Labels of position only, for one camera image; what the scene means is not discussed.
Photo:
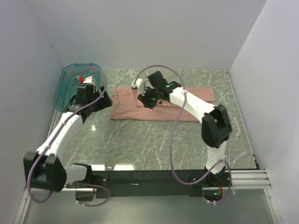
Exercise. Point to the aluminium frame rail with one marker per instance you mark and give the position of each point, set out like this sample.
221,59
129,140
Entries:
240,179

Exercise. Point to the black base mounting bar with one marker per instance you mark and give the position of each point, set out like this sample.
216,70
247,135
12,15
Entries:
154,183

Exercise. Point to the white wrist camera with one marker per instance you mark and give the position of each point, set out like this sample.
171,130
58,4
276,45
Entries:
137,82
87,80

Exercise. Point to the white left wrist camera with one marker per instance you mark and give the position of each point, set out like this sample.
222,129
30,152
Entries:
87,80

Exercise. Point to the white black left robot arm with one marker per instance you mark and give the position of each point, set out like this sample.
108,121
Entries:
43,168

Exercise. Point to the teal transparent plastic basket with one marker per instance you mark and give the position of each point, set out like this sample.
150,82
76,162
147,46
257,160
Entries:
68,82

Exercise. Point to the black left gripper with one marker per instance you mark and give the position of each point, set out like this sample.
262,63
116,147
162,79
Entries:
104,102

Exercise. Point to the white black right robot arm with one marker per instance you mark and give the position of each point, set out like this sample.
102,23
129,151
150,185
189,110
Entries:
216,126

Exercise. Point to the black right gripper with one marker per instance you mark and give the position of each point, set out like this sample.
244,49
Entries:
143,98

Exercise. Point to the pink printed t-shirt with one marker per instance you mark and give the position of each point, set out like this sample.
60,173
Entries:
126,105

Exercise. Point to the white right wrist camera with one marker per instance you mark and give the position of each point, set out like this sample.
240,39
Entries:
137,82

